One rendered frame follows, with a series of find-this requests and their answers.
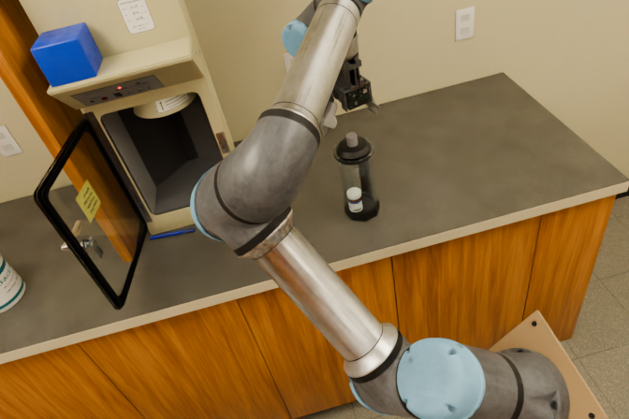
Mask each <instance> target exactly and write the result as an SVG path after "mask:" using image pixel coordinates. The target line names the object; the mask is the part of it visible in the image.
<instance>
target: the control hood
mask: <svg viewBox="0 0 629 419"><path fill-rule="evenodd" d="M151 75H155V76H156V77H157V78H158V79H159V80H160V81H161V83H162V84H163V85H164V86H165V87H168V86H172V85H176V84H180V83H184V82H187V81H191V80H195V79H202V78H203V77H204V72H203V69H202V66H201V64H200V61H199V59H198V56H197V51H196V49H195V46H194V43H193V40H192V37H190V36H188V37H184V38H180V39H176V40H172V41H169V42H165V43H161V44H157V45H153V46H150V47H146V48H142V49H138V50H134V51H128V52H124V53H120V54H116V55H112V56H109V57H105V58H103V60H102V63H101V66H100V67H99V70H98V73H97V76H96V77H94V78H90V79H84V80H80V81H76V82H72V83H68V84H65V85H61V86H57V87H51V86H50V87H49V89H48V91H47V93H48V94H49V95H50V96H52V97H54V98H56V99H58V100H60V101H61V102H63V103H65V104H67V105H69V106H71V107H72V108H74V109H81V108H88V107H91V106H88V107H87V106H85V105H84V104H82V103H81V102H80V101H78V100H76V99H74V98H73V97H71V95H74V94H81V93H85V92H89V91H92V90H96V89H100V88H104V87H108V86H111V85H115V84H119V83H123V82H127V81H130V80H134V79H141V78H144V77H148V76H151ZM165 87H162V88H165ZM92 106H94V105H92Z"/></svg>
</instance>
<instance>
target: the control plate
mask: <svg viewBox="0 0 629 419"><path fill-rule="evenodd" d="M136 82H140V84H136ZM147 86H151V87H150V88H151V89H149V88H148V87H147ZM117 87H122V88H121V89H118V88H117ZM162 87H165V86H164V85H163V84H162V83H161V81H160V80H159V79H158V78H157V77H156V76H155V75H151V76H148V77H144V78H141V79H134V80H130V81H127V82H123V83H119V84H115V85H111V86H108V87H104V88H100V89H96V90H92V91H89V92H85V93H81V94H74V95H71V97H73V98H74V99H76V100H78V101H80V102H81V103H82V104H84V105H85V106H87V107H88V106H91V105H95V104H99V103H103V102H107V101H110V100H114V99H118V98H122V97H126V96H129V95H133V94H139V93H143V92H147V91H151V90H154V89H158V88H162ZM138 88H140V89H141V90H140V91H139V90H137V89H138ZM128 91H131V93H130V94H129V93H128ZM117 93H120V94H122V95H123V96H119V97H116V96H115V95H113V94H117ZM102 97H107V98H108V99H107V100H102V99H101V98H102ZM92 100H94V101H95V102H90V101H92Z"/></svg>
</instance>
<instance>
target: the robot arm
mask: <svg viewBox="0 0 629 419"><path fill-rule="evenodd" d="M372 1H373V0H313V1H312V2H311V3H310V4H309V5H308V7H307V8H305V9H304V10H303V11H302V12H301V14H300V15H299V16H298V17H297V18H296V19H295V20H292V21H290V22H289V24H288V25H287V26H286V27H285V28H284V30H283V32H282V42H283V45H284V47H285V49H286V50H287V52H289V54H290V55H291V56H293V57H294V60H293V62H292V64H291V66H290V67H289V69H288V72H287V74H286V76H285V79H284V81H283V84H282V86H281V88H280V90H279V92H278V94H277V96H276V98H275V100H274V102H273V104H272V106H271V108H267V109H265V110H263V111H262V112H261V114H260V115H259V118H258V120H257V122H256V125H255V126H254V128H253V129H252V131H251V132H250V133H249V134H248V136H247V137H246V138H245V139H244V140H243V141H242V142H241V143H240V144H239V145H238V146H237V147H236V148H235V149H234V150H233V151H232V152H231V153H229V154H228V155H227V156H226V157H225V158H224V159H223V160H222V161H220V162H219V163H218V164H217V165H216V166H214V167H212V168H211V169H209V170H208V171H206V172H205V173H204V174H203V175H202V177H201V178H200V179H199V181H198V183H197V184H196V186H195V188H194V190H193V192H192V194H191V199H190V210H191V214H192V218H193V220H194V222H195V224H196V226H197V228H198V229H199V230H200V231H201V232H202V233H203V234H204V235H206V236H207V237H209V238H213V239H216V240H220V241H224V242H225V243H226V244H227V245H228V247H229V248H230V249H231V250H232V251H233V252H234V253H235V254H236V255H238V256H239V257H241V258H253V259H254V260H255V261H256V262H257V263H258V264H259V265H260V266H261V267H262V268H263V269H264V271H265V272H266V273H267V274H268V275H269V276H270V277H271V278H272V279H273V281H274V282H275V283H276V284H277V285H278V286H279V287H280V288H281V289H282V290H283V291H284V293H285V294H286V295H287V296H288V297H289V298H290V299H291V300H292V301H293V303H294V304H295V305H296V306H297V307H298V308H299V309H300V310H301V311H302V312H303V314H304V315H305V316H306V317H307V318H308V319H309V320H310V321H311V322H312V323H313V325H314V326H315V327H316V328H317V329H318V330H319V331H320V332H321V333H322V334H323V336H324V337H325V338H326V339H327V340H328V341H329V342H330V343H331V344H332V346H333V347H334V348H335V349H336V350H337V351H338V352H339V353H340V354H341V355H342V356H343V358H344V372H345V373H346V374H347V376H348V378H349V379H350V383H349V385H350V388H351V391H352V393H353V395H354V396H355V398H356V399H357V400H358V402H359V403H360V404H361V405H363V406H364V407H365V408H367V409H369V410H371V411H373V412H377V413H379V414H383V415H396V416H401V417H407V418H413V419H568V417H569V411H570V399H569V393H568V389H567V386H566V383H565V380H564V378H563V375H562V373H561V372H560V371H559V370H558V368H557V367H556V366H555V365H554V363H553V362H552V361H551V360H549V359H548V358H547V357H546V356H544V355H543V354H541V353H539V352H536V351H532V350H529V349H525V348H509V349H505V350H502V351H499V352H492V351H488V350H484V349H480V348H476V347H473V346H469V345H465V344H461V343H458V342H456V341H454V340H449V339H443V338H428V339H423V340H419V341H417V342H415V343H414V344H412V343H410V342H409V341H408V340H407V339H406V338H405V337H404V336H403V335H402V333H401V332H400V331H399V330H398V329H397V328H396V327H395V326H394V325H393V324H390V323H379V321H378V320H377V319H376V318H375V317H374V316H373V314H372V313H371V312H370V311H369V310H368V309H367V308H366V307H365V305H364V304H363V303H362V302H361V301H360V300H359V299H358V297H357V296H356V295H355V294H354V293H353V292H352V290H351V289H350V288H349V287H348V286H347V285H346V284H345V283H344V281H343V280H342V279H341V278H340V277H339V276H338V274H337V273H336V272H335V271H334V270H333V269H332V268H331V266H330V265H329V264H328V263H327V262H326V261H325V260H324V258H323V257H322V256H321V255H320V254H319V253H318V252H317V250H316V249H315V248H314V247H313V246H312V245H311V243H310V242H309V241H308V240H307V239H306V238H305V237H304V236H303V235H302V233H301V232H300V231H299V230H298V229H297V227H296V226H295V225H293V223H292V212H293V209H291V207H290V204H291V203H292V202H293V200H294V199H295V197H296V195H297V194H298V192H299V190H300V187H301V186H302V184H303V182H304V180H305V178H306V176H307V173H308V171H309V169H310V166H311V164H312V162H313V160H314V158H315V154H316V151H317V148H318V146H319V143H320V140H321V134H320V131H319V129H318V126H319V124H320V122H321V129H322V133H323V136H324V137H325V136H326V135H327V132H328V131H329V128H332V129H334V128H335V127H336V125H337V120H336V117H335V114H336V111H337V108H338V105H337V103H335V102H334V98H335V99H337V100H339V102H341V103H342V109H343V110H345V111H346V112H348V111H347V109H349V110H351V109H354V108H357V107H360V106H362V105H364V104H365V105H367V106H368V109H369V110H371V111H372V112H373V113H374V114H375V115H376V113H377V108H380V107H379V106H378V105H377V104H376V103H375V102H374V99H373V96H372V87H371V82H370V81H369V80H367V79H366V78H364V77H363V76H361V75H360V74H359V67H360V66H362V64H361V60H360V59H359V56H358V34H357V27H358V23H359V20H360V18H361V15H362V13H363V10H364V8H365V7H366V6H367V5H368V4H370V3H371V2H372ZM369 87H370V90H369ZM333 97H334V98H333Z"/></svg>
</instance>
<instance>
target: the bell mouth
mask: <svg viewBox="0 0 629 419"><path fill-rule="evenodd" d="M195 96H196V93H194V92H191V93H187V94H180V95H176V96H172V97H169V98H165V99H161V100H157V101H153V102H150V103H147V104H143V105H139V106H135V107H134V113H135V114H136V115H137V116H139V117H140V118H145V119H154V118H160V117H164V116H168V115H170V114H173V113H175V112H177V111H179V110H181V109H183V108H185V107H186V106H188V105H189V104H190V103H191V102H192V101H193V99H194V98H195Z"/></svg>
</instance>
